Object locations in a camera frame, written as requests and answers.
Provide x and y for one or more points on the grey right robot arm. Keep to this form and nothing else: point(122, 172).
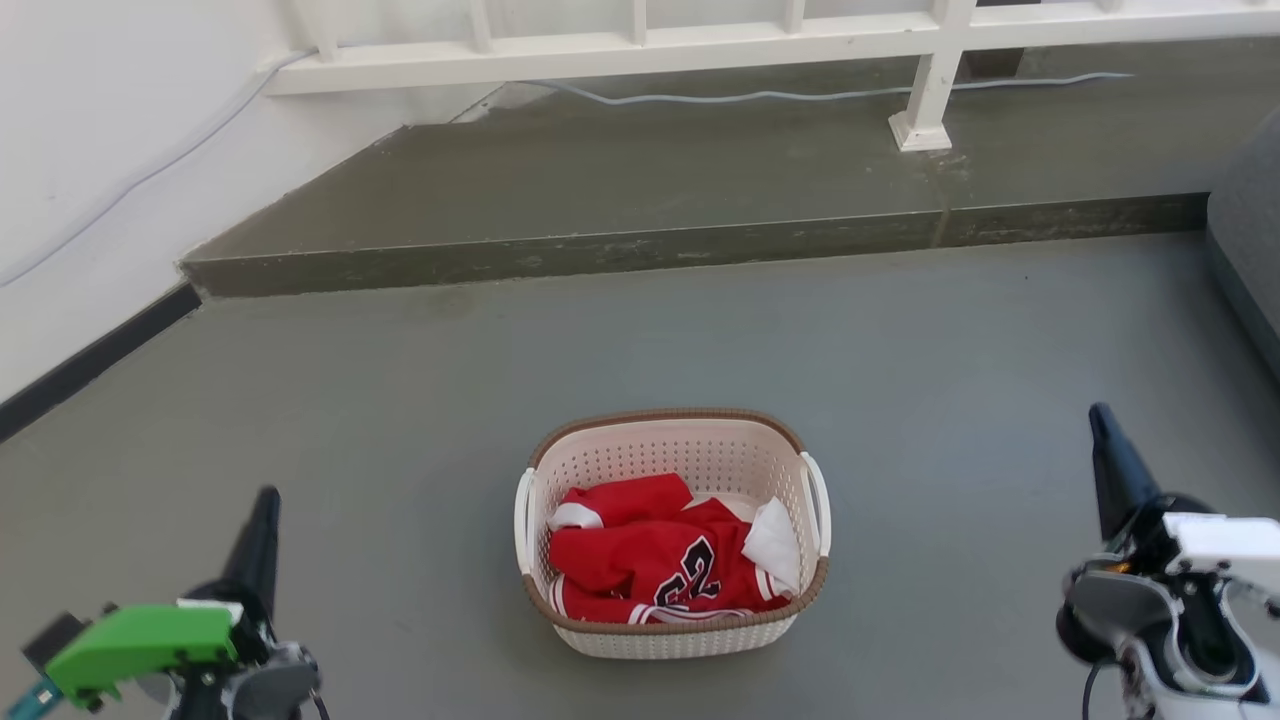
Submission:
point(1130, 610)

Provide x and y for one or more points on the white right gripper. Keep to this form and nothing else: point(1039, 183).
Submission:
point(1225, 545)

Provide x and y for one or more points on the teal left camera connector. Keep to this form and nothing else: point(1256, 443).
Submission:
point(25, 700)

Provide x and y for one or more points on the white wooden railing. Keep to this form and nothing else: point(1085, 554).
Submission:
point(640, 60)

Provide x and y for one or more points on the grey fabric sofa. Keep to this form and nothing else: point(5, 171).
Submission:
point(1250, 230)

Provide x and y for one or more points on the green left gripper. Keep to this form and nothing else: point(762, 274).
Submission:
point(140, 640)

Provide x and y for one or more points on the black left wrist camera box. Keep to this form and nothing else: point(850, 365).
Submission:
point(55, 640)

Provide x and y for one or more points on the cream perforated plastic laundry basket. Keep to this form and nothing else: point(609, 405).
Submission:
point(690, 450)

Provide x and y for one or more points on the red basketball jersey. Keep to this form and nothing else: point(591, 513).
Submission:
point(640, 560)

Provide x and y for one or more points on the white cloth garment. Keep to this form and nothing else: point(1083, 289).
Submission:
point(775, 545)

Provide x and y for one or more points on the black wall baseboard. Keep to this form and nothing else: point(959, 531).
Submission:
point(90, 365)

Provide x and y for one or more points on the raised grey concrete step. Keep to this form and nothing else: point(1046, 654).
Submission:
point(650, 190)

